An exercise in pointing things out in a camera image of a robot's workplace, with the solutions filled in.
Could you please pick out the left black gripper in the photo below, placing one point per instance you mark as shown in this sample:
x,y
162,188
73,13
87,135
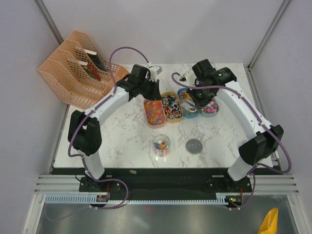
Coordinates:
x,y
155,94

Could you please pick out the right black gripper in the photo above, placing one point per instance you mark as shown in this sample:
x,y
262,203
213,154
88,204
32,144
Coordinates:
x,y
199,104

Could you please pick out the metal candy scoop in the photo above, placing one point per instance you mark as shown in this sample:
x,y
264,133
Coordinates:
x,y
189,105

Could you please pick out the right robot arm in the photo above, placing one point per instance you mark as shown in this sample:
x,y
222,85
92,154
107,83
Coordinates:
x,y
206,82

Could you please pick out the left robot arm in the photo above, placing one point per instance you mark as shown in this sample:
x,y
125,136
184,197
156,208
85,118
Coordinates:
x,y
84,133

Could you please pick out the light blue candy tray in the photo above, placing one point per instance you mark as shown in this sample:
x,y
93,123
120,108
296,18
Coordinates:
x,y
211,109

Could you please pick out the blue jelly candy tray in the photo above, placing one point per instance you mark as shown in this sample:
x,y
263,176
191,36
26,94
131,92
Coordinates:
x,y
186,111

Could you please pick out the pink star candy tray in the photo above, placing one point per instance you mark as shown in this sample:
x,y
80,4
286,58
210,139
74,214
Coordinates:
x,y
154,113

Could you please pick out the tan lollipop tray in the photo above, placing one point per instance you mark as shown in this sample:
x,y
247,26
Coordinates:
x,y
171,105

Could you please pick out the silver jar lid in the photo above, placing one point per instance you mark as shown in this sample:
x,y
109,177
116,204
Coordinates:
x,y
194,146

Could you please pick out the clear plastic jar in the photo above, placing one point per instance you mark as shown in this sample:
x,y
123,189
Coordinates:
x,y
161,145

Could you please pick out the black book in rack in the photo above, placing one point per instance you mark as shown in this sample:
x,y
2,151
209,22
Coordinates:
x,y
96,60

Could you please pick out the red green book in rack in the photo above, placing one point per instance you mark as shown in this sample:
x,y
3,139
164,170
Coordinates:
x,y
89,70

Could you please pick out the peach file organizer rack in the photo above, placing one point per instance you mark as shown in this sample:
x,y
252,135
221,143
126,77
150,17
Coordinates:
x,y
68,79

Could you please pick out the yellow plastic scoop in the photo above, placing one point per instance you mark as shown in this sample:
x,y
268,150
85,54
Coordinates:
x,y
270,222

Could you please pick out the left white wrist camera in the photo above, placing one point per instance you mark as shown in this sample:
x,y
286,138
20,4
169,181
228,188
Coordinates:
x,y
154,71

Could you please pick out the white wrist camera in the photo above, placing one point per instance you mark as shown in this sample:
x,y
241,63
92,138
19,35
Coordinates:
x,y
187,77
154,71

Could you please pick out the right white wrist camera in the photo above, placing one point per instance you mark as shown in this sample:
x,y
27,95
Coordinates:
x,y
187,77

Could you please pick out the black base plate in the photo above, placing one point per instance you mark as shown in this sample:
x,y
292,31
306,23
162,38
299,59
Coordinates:
x,y
166,184

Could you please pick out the white cable duct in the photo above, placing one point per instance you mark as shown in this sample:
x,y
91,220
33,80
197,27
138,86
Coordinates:
x,y
101,200

